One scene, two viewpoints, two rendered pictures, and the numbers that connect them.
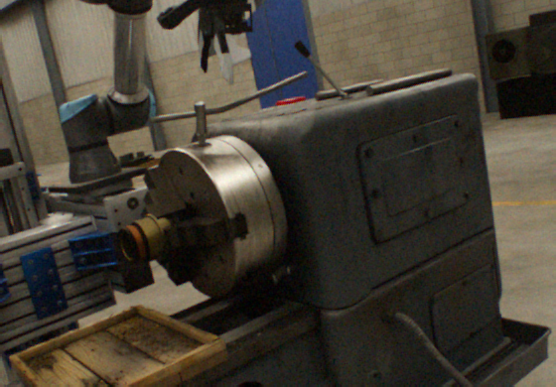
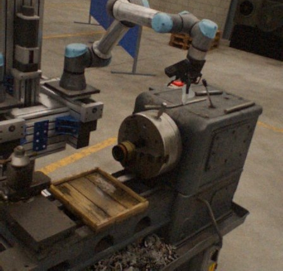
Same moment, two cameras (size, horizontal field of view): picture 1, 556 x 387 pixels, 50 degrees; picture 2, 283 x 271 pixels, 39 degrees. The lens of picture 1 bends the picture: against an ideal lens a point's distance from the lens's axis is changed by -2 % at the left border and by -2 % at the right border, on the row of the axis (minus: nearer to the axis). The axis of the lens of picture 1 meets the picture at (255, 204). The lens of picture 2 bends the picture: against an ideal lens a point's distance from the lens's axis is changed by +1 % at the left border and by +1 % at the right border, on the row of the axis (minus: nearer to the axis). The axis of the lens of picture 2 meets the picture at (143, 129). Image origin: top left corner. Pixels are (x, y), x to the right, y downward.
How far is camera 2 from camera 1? 0.92 m
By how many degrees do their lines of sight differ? 19
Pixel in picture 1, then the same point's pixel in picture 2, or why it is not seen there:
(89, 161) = (75, 81)
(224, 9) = (192, 75)
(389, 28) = not seen: outside the picture
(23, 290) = (31, 138)
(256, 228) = (170, 160)
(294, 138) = (196, 129)
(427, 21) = not seen: outside the picture
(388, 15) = not seen: outside the picture
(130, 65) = (112, 43)
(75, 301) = (50, 146)
